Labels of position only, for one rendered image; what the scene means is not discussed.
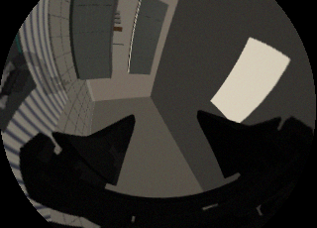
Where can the dark grey mat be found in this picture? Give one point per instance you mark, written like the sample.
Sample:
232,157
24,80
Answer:
23,86

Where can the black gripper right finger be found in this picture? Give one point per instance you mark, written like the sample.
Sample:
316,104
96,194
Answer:
232,142

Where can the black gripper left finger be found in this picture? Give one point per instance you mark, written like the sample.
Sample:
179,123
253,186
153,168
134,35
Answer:
103,151

